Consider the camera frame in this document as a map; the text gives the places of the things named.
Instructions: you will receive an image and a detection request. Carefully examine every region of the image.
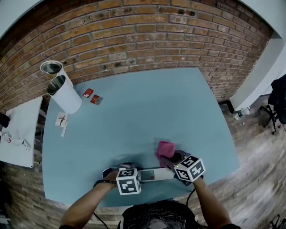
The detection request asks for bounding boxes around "clear plastic bottle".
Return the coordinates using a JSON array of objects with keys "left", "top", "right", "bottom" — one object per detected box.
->
[{"left": 233, "top": 106, "right": 251, "bottom": 120}]

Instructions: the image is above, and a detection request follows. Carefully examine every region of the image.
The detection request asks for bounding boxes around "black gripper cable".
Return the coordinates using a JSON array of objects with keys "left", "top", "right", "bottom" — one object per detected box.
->
[
  {"left": 93, "top": 212, "right": 112, "bottom": 229},
  {"left": 185, "top": 189, "right": 196, "bottom": 206}
]

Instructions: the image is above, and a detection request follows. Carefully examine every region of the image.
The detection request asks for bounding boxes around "black tripod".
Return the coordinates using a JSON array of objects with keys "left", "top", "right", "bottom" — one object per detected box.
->
[{"left": 269, "top": 213, "right": 282, "bottom": 229}]

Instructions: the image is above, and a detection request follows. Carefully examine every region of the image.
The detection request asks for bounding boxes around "person's left forearm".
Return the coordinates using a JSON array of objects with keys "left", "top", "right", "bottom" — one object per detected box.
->
[{"left": 59, "top": 182, "right": 117, "bottom": 229}]

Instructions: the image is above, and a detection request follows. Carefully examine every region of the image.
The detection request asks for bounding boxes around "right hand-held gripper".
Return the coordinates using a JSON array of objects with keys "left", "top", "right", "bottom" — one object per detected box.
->
[{"left": 159, "top": 152, "right": 206, "bottom": 187}]

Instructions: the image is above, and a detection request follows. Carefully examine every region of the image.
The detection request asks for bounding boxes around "pink cloth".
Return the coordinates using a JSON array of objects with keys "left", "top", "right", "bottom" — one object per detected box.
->
[{"left": 156, "top": 140, "right": 177, "bottom": 167}]

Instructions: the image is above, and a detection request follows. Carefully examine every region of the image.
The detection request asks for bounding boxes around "white side table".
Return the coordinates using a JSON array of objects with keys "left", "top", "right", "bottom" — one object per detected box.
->
[{"left": 0, "top": 96, "right": 43, "bottom": 168}]

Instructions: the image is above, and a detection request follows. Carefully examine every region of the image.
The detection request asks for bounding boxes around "white remote control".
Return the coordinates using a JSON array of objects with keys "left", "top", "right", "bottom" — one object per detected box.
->
[{"left": 139, "top": 168, "right": 175, "bottom": 182}]

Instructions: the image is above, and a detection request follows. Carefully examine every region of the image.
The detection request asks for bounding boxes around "black object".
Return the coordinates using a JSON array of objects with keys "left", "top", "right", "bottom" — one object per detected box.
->
[{"left": 0, "top": 112, "right": 11, "bottom": 128}]

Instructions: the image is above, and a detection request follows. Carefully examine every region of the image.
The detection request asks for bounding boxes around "person's right forearm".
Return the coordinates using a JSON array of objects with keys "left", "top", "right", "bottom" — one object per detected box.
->
[{"left": 193, "top": 178, "right": 235, "bottom": 229}]

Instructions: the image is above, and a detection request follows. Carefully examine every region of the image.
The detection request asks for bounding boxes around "black office chair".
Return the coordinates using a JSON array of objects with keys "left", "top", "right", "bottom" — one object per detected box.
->
[{"left": 259, "top": 73, "right": 286, "bottom": 135}]

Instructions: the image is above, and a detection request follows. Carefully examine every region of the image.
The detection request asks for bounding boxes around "white power strip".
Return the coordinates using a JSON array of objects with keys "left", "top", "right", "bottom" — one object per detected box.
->
[{"left": 20, "top": 139, "right": 31, "bottom": 151}]

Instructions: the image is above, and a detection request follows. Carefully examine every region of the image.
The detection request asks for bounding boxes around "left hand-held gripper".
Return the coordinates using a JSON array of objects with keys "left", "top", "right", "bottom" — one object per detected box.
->
[{"left": 102, "top": 163, "right": 143, "bottom": 196}]

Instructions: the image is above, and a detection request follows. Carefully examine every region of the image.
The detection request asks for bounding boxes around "white printed card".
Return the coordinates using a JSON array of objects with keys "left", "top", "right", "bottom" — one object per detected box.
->
[{"left": 55, "top": 112, "right": 68, "bottom": 127}]

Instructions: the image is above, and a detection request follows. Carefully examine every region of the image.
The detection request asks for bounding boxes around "person's left hand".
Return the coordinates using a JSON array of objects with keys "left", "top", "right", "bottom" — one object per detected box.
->
[{"left": 104, "top": 172, "right": 118, "bottom": 183}]

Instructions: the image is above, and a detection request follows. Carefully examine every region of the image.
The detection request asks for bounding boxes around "person's black printed shirt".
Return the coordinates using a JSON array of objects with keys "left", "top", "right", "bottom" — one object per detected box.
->
[{"left": 120, "top": 200, "right": 198, "bottom": 229}]

